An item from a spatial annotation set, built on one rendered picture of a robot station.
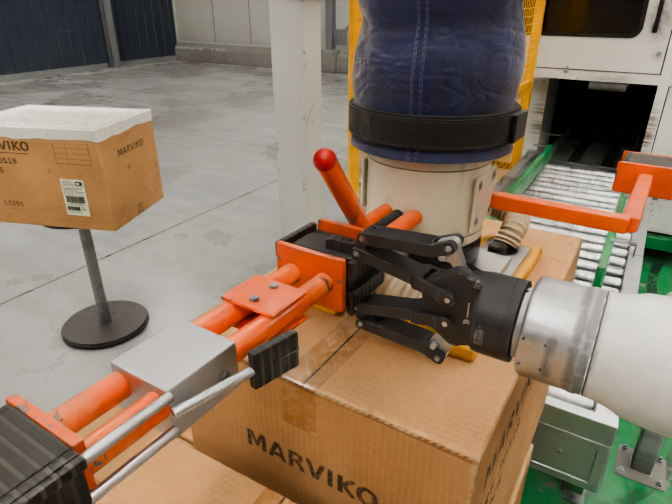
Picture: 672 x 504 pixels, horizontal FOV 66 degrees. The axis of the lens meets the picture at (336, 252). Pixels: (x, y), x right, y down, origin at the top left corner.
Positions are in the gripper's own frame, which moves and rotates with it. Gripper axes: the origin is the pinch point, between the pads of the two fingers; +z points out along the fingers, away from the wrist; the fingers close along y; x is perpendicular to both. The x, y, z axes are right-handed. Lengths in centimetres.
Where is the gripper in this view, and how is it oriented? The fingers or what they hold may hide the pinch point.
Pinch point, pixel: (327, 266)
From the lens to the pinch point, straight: 55.0
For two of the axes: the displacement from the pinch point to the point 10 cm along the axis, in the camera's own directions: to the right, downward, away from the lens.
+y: 0.0, 9.0, 4.4
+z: -8.6, -2.3, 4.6
